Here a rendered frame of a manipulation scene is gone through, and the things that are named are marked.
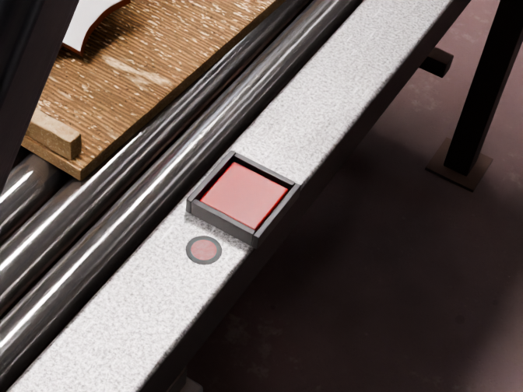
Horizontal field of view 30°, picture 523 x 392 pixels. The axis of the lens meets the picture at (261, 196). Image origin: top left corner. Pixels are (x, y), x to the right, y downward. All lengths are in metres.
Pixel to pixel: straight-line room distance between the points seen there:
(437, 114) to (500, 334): 0.62
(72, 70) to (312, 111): 0.24
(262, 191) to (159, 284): 0.13
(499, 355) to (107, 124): 1.23
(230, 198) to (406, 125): 1.49
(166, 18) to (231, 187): 0.24
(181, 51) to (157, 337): 0.33
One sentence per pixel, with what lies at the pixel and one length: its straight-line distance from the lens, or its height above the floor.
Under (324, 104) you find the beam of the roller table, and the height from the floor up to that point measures 0.91.
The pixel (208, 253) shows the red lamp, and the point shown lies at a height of 0.92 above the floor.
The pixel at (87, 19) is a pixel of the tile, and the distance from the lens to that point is 0.99.
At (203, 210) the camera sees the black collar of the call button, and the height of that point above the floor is 0.93.
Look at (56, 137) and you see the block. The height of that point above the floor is 0.96.
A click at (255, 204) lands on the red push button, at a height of 0.93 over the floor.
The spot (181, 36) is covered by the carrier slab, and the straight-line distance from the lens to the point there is 1.02.
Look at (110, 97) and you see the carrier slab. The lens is 0.95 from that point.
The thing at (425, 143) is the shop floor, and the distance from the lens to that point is 2.31.
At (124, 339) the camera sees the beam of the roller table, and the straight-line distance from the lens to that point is 0.80.
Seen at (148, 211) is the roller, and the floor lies 0.91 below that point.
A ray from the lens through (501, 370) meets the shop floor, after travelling 1.97.
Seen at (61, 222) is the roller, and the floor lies 0.92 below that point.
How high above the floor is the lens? 1.59
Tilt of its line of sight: 49 degrees down
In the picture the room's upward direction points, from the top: 8 degrees clockwise
